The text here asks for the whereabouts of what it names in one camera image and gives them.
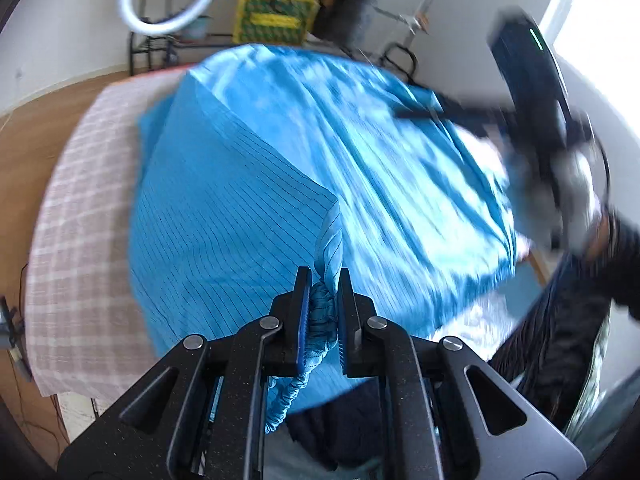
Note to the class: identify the black striped trousers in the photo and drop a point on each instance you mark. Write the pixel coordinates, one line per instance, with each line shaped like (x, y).
(550, 351)

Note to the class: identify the white gloved right hand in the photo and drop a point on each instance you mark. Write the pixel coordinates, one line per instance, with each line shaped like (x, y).
(561, 212)

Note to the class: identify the pink plaid bed cover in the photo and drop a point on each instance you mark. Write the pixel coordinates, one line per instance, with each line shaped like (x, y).
(84, 331)

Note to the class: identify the white ring light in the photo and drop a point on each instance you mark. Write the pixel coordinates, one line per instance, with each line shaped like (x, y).
(132, 13)

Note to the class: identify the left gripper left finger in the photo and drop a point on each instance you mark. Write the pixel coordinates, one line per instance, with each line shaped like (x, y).
(220, 429)

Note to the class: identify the blue satin garment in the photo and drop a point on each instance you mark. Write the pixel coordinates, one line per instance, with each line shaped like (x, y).
(265, 160)

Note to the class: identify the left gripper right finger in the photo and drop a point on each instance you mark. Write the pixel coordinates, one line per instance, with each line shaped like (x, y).
(373, 346)

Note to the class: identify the black sleeved right forearm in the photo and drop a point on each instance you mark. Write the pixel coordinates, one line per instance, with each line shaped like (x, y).
(614, 261)

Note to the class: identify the yellow green crate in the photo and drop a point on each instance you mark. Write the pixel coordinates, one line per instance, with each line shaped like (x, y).
(278, 22)

